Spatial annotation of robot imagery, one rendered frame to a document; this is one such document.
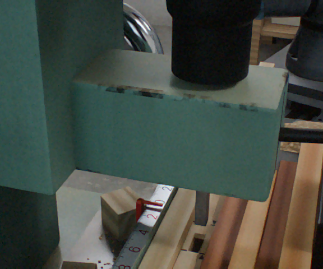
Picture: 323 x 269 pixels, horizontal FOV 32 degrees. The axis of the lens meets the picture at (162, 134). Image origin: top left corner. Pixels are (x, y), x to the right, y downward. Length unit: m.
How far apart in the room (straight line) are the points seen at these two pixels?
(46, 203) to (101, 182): 1.63
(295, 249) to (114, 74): 0.17
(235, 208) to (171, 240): 0.07
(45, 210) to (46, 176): 0.23
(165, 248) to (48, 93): 0.14
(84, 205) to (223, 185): 0.37
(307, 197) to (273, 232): 0.04
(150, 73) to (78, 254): 0.31
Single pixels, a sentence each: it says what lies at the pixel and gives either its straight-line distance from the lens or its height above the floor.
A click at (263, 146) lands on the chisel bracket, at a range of 0.36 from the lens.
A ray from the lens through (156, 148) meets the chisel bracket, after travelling 0.38.
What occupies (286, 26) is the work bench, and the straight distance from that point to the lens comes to 3.31.
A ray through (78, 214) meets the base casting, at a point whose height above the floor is 0.80.
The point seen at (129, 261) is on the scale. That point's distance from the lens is 0.40.
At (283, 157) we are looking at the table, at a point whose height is 0.90.
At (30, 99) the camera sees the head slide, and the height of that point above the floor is 1.07.
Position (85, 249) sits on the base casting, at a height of 0.80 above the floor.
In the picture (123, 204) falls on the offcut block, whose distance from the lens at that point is 0.65.
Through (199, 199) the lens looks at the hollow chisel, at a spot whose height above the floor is 0.97.
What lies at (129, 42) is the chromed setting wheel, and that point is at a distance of 0.52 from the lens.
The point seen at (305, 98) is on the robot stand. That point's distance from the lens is 1.07.
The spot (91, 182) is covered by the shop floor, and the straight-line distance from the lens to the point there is 2.23.
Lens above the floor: 1.22
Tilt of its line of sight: 28 degrees down
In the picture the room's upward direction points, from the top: 1 degrees clockwise
